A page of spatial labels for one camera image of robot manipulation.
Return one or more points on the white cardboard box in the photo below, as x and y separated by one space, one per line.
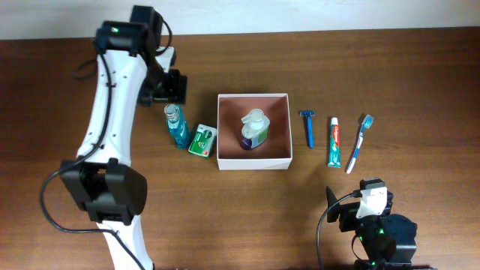
275 153

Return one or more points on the teal mouthwash bottle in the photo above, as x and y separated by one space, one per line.
177 125

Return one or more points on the blue disposable razor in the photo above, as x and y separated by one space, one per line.
307 115

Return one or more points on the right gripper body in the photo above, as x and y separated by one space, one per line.
350 221

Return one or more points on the toothpaste tube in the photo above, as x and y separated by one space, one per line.
334 155

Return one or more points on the blue white toothbrush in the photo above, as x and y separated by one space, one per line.
365 124

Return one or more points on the green soap bar box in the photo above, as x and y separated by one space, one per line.
203 141

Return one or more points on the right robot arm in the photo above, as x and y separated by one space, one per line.
388 239

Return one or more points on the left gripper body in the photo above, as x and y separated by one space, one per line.
161 86

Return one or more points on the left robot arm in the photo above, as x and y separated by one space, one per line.
133 69

